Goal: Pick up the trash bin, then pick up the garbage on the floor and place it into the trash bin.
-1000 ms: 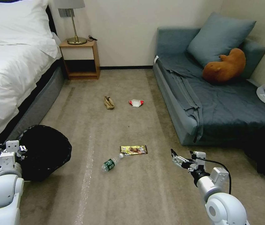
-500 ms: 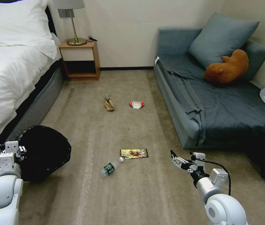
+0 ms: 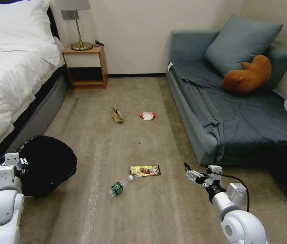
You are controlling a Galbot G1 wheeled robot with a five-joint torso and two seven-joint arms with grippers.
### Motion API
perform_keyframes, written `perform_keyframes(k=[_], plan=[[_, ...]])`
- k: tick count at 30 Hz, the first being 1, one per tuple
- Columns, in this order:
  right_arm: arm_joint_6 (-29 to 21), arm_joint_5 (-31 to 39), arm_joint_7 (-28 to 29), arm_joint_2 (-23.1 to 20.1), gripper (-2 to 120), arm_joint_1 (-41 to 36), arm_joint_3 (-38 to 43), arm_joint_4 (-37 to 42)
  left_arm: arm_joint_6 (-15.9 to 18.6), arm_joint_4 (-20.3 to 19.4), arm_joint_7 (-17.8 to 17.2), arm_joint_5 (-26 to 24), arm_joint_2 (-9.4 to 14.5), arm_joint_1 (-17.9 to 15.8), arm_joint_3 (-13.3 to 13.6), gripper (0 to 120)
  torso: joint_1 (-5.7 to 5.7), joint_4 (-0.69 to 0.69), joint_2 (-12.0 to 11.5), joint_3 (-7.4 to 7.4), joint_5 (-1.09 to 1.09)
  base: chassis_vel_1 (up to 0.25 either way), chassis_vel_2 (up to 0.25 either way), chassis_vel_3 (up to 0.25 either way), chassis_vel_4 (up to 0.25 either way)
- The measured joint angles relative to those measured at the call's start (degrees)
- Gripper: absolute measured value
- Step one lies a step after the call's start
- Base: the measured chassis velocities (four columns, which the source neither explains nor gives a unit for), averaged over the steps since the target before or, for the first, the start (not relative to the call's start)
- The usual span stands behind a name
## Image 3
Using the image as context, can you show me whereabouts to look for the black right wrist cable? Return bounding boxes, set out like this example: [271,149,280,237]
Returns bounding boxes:
[219,174,250,213]

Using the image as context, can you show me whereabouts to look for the blue-grey sofa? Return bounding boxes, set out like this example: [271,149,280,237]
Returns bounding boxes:
[165,30,287,169]

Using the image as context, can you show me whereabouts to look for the wooden nightstand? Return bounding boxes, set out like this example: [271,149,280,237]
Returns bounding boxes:
[62,44,108,90]

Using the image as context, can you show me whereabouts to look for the white duvet bed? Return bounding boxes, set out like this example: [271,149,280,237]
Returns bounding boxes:
[0,0,66,167]

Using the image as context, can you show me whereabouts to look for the dark grey sofa sheet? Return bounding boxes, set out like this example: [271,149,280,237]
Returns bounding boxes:
[170,60,287,166]

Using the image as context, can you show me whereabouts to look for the trash bin with black bag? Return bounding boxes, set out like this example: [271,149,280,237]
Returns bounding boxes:
[16,135,78,198]

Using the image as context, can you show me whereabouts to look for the grey upholstered bed frame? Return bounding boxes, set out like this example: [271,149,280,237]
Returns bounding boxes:
[0,74,69,197]

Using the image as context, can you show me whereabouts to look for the grey wall switch panel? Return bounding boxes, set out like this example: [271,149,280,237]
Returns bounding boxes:
[61,10,80,20]

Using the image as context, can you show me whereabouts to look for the yellow brown snack wrapper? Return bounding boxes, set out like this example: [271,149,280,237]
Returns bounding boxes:
[129,165,162,177]

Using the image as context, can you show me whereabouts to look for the plastic bottle green label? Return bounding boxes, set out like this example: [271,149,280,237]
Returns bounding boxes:
[108,174,134,199]

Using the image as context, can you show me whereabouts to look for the brass table lamp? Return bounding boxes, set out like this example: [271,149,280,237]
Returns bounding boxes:
[60,0,93,51]

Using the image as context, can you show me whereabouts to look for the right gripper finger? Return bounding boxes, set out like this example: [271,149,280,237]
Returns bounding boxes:
[183,162,208,180]
[185,173,206,188]

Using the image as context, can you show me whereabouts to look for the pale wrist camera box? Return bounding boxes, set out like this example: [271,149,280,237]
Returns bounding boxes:
[4,152,20,166]
[206,164,223,179]

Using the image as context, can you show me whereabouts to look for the dark headboard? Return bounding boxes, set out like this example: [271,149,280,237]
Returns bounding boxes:
[47,6,62,43]

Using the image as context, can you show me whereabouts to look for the red and white wrapper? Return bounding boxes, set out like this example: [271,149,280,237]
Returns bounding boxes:
[139,110,157,121]

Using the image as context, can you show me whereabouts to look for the blue-grey cushion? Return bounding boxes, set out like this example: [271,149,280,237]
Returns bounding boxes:
[204,13,284,77]

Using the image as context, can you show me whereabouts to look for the white pillow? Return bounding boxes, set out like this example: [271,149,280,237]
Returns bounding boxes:
[0,0,58,53]

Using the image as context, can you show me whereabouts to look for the brown capybara plush toy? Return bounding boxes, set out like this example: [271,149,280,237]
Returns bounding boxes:
[221,55,272,96]

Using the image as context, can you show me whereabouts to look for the crumpled brown paper trash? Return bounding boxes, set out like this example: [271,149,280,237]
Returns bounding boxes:
[111,108,125,124]

